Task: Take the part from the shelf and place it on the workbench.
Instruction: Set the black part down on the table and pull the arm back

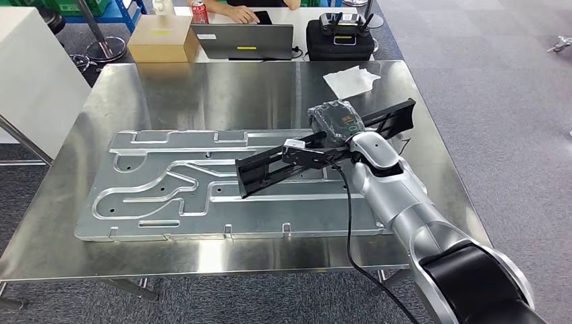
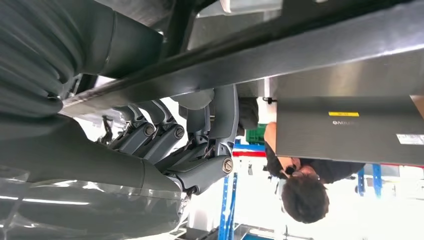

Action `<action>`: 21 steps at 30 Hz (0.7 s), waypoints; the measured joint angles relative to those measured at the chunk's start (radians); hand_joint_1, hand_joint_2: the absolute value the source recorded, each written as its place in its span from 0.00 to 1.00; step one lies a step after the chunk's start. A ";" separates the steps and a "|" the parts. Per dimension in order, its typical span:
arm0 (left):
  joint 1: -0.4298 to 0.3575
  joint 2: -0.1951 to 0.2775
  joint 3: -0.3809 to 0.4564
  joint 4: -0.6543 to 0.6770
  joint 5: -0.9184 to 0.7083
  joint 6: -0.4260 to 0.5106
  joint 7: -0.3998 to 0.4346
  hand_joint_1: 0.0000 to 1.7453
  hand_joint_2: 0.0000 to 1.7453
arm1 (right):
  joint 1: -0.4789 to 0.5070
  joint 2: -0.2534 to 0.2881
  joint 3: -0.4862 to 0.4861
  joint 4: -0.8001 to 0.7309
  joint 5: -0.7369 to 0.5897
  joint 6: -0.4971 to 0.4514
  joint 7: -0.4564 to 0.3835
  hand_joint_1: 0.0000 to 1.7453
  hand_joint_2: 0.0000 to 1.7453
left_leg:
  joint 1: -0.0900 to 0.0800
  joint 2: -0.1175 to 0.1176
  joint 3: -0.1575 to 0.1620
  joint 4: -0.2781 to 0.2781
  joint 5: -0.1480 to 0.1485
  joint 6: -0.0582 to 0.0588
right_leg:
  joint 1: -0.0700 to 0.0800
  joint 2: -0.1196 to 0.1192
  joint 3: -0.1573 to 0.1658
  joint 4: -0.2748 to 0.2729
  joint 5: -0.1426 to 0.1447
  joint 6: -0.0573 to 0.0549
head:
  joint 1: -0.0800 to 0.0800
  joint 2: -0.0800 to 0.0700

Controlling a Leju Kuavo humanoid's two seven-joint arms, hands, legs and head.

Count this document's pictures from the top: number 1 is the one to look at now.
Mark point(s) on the white desk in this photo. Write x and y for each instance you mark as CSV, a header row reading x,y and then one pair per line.
x,y
299,18

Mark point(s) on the grey chair base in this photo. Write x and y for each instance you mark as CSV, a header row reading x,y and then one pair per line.
x,y
561,44

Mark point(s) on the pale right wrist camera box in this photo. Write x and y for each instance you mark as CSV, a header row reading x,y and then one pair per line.
x,y
293,145

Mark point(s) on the stamped grey metal panel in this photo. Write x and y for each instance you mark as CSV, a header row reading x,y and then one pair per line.
x,y
156,210

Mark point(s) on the small stainless steel table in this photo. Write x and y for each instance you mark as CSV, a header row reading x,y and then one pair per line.
x,y
27,141

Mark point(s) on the red drink can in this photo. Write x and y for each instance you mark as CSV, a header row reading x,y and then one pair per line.
x,y
199,12

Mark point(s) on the grey laptop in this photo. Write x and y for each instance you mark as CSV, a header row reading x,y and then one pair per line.
x,y
241,40

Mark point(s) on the chrome stanchion base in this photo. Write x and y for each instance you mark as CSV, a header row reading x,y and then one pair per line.
x,y
82,63

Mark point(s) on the black phone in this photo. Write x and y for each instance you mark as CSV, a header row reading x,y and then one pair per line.
x,y
263,18

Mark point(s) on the green plastic crate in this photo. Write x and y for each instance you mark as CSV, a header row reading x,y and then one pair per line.
x,y
58,5

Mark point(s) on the brown cardboard box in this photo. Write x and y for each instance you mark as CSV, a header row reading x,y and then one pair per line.
x,y
161,42

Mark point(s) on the person's forearm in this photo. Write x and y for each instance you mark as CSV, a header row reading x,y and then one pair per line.
x,y
290,3
219,4

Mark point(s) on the stainless steel workbench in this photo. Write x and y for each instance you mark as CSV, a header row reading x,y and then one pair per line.
x,y
201,98

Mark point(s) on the black carrying case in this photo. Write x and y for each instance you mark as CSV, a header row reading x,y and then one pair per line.
x,y
339,49

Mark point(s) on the person's hand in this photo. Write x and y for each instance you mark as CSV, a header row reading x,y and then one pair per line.
x,y
241,14

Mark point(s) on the stanchion with chrome base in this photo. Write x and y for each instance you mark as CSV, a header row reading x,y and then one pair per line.
x,y
374,20
105,49

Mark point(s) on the black remote controller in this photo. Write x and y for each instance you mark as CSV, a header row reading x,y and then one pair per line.
x,y
342,20

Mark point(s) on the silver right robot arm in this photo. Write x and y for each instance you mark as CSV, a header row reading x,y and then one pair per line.
x,y
402,196

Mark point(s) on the white paper tissue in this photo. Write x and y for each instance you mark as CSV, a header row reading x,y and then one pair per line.
x,y
351,82

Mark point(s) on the blue metal shelf rack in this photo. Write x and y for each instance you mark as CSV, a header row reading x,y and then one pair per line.
x,y
120,15

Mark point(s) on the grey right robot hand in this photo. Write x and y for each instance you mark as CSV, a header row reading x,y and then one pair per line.
x,y
335,120

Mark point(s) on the black plastic plate holder part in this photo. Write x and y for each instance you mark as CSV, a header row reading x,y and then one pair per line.
x,y
263,172

